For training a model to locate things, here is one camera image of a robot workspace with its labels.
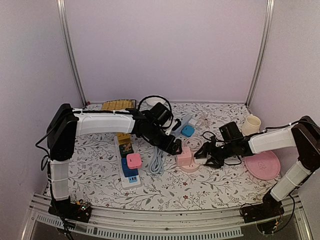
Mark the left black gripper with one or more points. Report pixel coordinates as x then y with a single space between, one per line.
167 147

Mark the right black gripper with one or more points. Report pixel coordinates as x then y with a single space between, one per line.
208 148

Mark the pink cube socket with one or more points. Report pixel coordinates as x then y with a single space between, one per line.
185 158

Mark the white plug adapter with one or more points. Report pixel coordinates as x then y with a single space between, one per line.
200 161

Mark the light blue power strip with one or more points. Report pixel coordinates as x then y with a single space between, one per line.
156 166

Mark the pink round socket base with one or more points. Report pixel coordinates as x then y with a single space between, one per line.
192 167

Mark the cyan square plug adapter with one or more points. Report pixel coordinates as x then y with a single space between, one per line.
188 131

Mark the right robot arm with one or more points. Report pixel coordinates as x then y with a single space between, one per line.
302 135

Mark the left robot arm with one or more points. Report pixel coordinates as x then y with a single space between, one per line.
70 123

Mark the pink square plug adapter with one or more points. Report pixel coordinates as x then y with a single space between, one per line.
134 161

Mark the cream cup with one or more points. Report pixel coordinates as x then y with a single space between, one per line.
251 125

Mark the green patterned cube adapter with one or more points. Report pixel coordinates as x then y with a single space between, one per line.
126 148

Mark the pink plate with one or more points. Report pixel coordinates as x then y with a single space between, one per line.
264 166

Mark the white ceramic bowl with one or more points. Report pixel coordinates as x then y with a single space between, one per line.
153 100

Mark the dark blue cube adapter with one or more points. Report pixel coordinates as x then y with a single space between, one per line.
126 171

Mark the yellow cube adapter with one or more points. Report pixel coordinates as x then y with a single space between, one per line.
123 138

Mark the white long power strip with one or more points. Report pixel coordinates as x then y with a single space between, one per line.
130 183

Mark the yellow woven mat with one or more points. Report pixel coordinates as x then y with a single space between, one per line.
119 104

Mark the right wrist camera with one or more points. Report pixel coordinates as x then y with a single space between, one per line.
230 132

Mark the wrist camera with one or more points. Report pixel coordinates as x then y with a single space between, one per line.
230 132
162 115

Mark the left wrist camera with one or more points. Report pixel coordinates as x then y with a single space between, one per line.
162 115

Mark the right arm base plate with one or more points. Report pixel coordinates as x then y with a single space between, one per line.
262 212

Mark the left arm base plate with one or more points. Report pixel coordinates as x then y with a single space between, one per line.
78 211

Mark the front aluminium rail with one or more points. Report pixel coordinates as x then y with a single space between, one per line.
211 224

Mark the right aluminium frame post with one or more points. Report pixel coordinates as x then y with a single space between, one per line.
261 53

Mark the aluminium frame post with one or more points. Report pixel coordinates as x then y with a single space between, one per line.
61 7
261 53

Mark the left aluminium frame post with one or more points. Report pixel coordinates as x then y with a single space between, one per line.
61 7

